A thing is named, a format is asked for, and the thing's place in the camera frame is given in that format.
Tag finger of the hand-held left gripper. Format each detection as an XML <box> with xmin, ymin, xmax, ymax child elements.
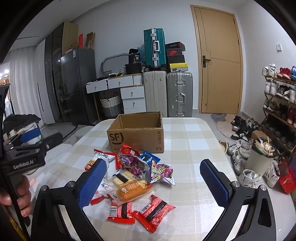
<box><xmin>35</xmin><ymin>133</ymin><xmax>63</xmax><ymax>154</ymax></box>
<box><xmin>9</xmin><ymin>128</ymin><xmax>41</xmax><ymax>145</ymax></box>

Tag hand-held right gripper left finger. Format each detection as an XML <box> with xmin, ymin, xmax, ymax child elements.
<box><xmin>31</xmin><ymin>158</ymin><xmax>110</xmax><ymax>241</ymax></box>

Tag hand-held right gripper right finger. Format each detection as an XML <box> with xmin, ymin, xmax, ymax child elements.
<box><xmin>199</xmin><ymin>159</ymin><xmax>277</xmax><ymax>241</ymax></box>

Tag white red-edged snack packet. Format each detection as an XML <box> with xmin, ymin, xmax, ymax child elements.
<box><xmin>90</xmin><ymin>177</ymin><xmax>112</xmax><ymax>206</ymax></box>

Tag white noodle snack packet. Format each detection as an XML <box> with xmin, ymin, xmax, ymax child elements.
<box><xmin>84</xmin><ymin>149</ymin><xmax>116</xmax><ymax>172</ymax></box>

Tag yellow cracker packet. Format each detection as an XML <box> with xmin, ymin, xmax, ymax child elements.
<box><xmin>110</xmin><ymin>167</ymin><xmax>139</xmax><ymax>186</ymax></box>

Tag orange bread packet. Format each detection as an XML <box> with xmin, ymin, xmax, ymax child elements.
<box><xmin>108</xmin><ymin>178</ymin><xmax>153</xmax><ymax>206</ymax></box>

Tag red black-striped snack packet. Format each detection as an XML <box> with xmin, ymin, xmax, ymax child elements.
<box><xmin>132</xmin><ymin>194</ymin><xmax>176</xmax><ymax>234</ymax></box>
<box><xmin>106</xmin><ymin>201</ymin><xmax>136</xmax><ymax>225</ymax></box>

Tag purple candy packet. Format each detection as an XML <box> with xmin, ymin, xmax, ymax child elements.
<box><xmin>150</xmin><ymin>162</ymin><xmax>176</xmax><ymax>186</ymax></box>
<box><xmin>117</xmin><ymin>153</ymin><xmax>151</xmax><ymax>184</ymax></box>

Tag blue cookie packet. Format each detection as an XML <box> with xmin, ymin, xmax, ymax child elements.
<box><xmin>138</xmin><ymin>151</ymin><xmax>161</xmax><ymax>168</ymax></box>

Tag brown cardboard box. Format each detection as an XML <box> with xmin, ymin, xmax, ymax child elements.
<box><xmin>107</xmin><ymin>112</ymin><xmax>165</xmax><ymax>154</ymax></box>

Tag person's left hand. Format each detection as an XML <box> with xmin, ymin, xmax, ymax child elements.
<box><xmin>0</xmin><ymin>175</ymin><xmax>32</xmax><ymax>217</ymax></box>

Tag white kettle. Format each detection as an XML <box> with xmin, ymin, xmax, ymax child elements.
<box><xmin>27</xmin><ymin>122</ymin><xmax>42</xmax><ymax>145</ymax></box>

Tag black jacket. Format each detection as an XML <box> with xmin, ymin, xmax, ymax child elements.
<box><xmin>3</xmin><ymin>113</ymin><xmax>42</xmax><ymax>140</ymax></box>

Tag beige slipper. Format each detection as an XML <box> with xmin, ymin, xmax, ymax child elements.
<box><xmin>218</xmin><ymin>139</ymin><xmax>229</xmax><ymax>155</ymax></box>

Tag beige trash bin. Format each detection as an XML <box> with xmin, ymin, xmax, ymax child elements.
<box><xmin>245</xmin><ymin>136</ymin><xmax>278</xmax><ymax>177</ymax></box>

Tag beige round rug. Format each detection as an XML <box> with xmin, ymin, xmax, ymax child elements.
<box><xmin>216</xmin><ymin>114</ymin><xmax>249</xmax><ymax>141</ymax></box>

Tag white curtain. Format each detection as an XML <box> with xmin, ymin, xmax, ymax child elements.
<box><xmin>9</xmin><ymin>48</ymin><xmax>40</xmax><ymax>117</ymax></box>

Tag pile of sneakers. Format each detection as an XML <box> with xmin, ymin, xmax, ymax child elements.
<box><xmin>228</xmin><ymin>115</ymin><xmax>282</xmax><ymax>189</ymax></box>

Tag dark grey fridge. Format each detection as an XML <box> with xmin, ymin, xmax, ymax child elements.
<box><xmin>60</xmin><ymin>48</ymin><xmax>99</xmax><ymax>126</ymax></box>

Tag small cardboard carton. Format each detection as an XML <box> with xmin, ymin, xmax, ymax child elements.
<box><xmin>251</xmin><ymin>131</ymin><xmax>269</xmax><ymax>142</ymax></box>

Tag grey fur mat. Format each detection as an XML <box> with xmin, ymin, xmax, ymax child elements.
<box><xmin>211</xmin><ymin>113</ymin><xmax>227</xmax><ymax>123</ymax></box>

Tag woven laundry basket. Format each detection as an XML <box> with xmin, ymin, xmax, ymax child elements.
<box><xmin>100</xmin><ymin>92</ymin><xmax>123</xmax><ymax>117</ymax></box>

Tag dark glass wardrobe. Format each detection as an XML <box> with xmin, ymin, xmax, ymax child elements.
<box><xmin>44</xmin><ymin>21</ymin><xmax>79</xmax><ymax>123</ymax></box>

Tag red paper bag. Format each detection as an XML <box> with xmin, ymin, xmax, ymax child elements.
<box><xmin>278</xmin><ymin>160</ymin><xmax>296</xmax><ymax>195</ymax></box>

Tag white drawer desk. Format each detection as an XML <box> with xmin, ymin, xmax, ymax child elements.
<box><xmin>85</xmin><ymin>73</ymin><xmax>147</xmax><ymax>120</ymax></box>

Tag silver oval mirror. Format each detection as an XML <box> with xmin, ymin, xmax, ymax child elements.
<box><xmin>101</xmin><ymin>53</ymin><xmax>130</xmax><ymax>76</ymax></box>

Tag grey suitcase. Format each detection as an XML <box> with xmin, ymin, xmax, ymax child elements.
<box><xmin>166</xmin><ymin>72</ymin><xmax>194</xmax><ymax>118</ymax></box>

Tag folded cardboard pieces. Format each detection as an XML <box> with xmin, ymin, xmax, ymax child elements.
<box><xmin>86</xmin><ymin>32</ymin><xmax>96</xmax><ymax>49</ymax></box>

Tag black storage box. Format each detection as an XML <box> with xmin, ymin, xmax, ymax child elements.
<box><xmin>125</xmin><ymin>63</ymin><xmax>143</xmax><ymax>75</ymax></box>

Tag beige suitcase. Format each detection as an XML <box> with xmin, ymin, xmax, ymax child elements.
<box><xmin>143</xmin><ymin>67</ymin><xmax>168</xmax><ymax>118</ymax></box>

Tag shoe rack with shoes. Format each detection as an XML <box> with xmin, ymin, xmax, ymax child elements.
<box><xmin>261</xmin><ymin>63</ymin><xmax>296</xmax><ymax>151</ymax></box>

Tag black printed bag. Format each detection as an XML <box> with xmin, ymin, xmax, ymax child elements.
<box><xmin>128</xmin><ymin>48</ymin><xmax>140</xmax><ymax>65</ymax></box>

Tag yellow and black shoe box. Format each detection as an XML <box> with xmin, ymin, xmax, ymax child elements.
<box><xmin>167</xmin><ymin>62</ymin><xmax>188</xmax><ymax>73</ymax></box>

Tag blue plastic bag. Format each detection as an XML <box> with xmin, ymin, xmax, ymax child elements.
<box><xmin>136</xmin><ymin>45</ymin><xmax>146</xmax><ymax>65</ymax></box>

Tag wooden door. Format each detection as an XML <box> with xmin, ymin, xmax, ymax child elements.
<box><xmin>190</xmin><ymin>5</ymin><xmax>244</xmax><ymax>114</ymax></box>

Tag red and black shoe box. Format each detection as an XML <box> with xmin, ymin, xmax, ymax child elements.
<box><xmin>166</xmin><ymin>49</ymin><xmax>186</xmax><ymax>57</ymax></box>

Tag teal suitcase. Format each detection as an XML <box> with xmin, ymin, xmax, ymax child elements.
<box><xmin>143</xmin><ymin>28</ymin><xmax>167</xmax><ymax>68</ymax></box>

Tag black shoe box red edge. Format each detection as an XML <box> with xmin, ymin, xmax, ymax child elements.
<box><xmin>165</xmin><ymin>41</ymin><xmax>186</xmax><ymax>52</ymax></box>

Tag black braided cable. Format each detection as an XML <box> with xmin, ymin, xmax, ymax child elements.
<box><xmin>10</xmin><ymin>176</ymin><xmax>31</xmax><ymax>241</ymax></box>

